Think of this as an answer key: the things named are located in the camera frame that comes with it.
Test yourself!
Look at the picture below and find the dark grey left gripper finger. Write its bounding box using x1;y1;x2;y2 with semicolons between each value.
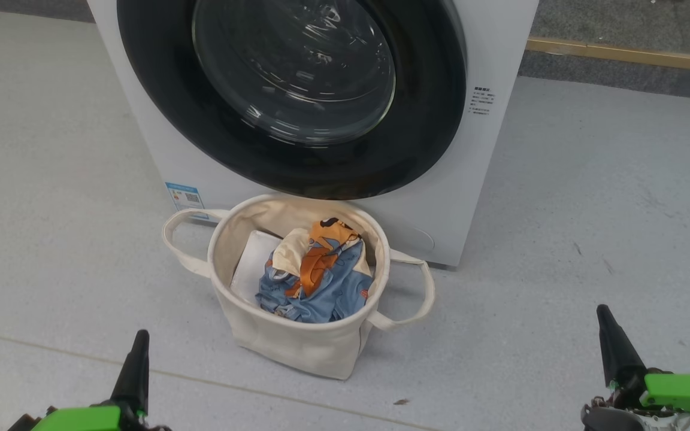
110;329;151;414

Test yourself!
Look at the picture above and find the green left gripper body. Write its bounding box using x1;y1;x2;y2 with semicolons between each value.
31;405;170;431

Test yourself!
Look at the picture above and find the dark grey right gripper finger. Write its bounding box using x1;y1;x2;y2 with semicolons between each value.
597;304;646;390

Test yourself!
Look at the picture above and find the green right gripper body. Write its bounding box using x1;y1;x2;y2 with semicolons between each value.
582;372;690;431

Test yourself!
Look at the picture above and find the blue orange patterned garment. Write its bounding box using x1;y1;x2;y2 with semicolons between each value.
255;217;376;324

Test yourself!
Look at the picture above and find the washing machine door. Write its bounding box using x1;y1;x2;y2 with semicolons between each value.
116;0;468;201

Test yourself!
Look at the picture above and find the cream canvas laundry basket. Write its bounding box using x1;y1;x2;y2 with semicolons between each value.
161;193;437;381

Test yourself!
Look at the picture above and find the white washing machine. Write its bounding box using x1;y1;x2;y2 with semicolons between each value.
86;0;540;267

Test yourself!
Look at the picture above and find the white folded pad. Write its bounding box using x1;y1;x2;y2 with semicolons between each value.
229;230;283;309

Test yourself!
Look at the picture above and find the blue energy label sticker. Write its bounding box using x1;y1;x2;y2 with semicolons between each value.
165;181;209;221

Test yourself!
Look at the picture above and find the printed text warning label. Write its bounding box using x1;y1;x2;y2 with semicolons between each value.
468;86;497;116

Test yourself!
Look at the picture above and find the yellow floor strip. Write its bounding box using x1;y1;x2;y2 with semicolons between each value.
526;37;690;75

